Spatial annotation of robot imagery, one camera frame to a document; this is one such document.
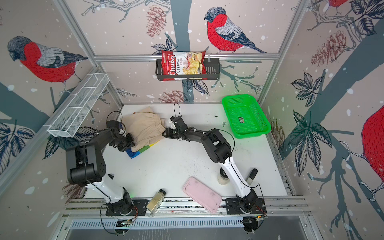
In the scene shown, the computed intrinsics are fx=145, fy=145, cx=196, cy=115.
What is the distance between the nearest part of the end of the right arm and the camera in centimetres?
83

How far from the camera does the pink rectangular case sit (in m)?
0.74

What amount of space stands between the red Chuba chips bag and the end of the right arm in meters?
0.27

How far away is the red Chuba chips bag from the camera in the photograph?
87cm

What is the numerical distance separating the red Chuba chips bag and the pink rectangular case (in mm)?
613

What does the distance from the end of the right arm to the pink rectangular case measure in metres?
0.25
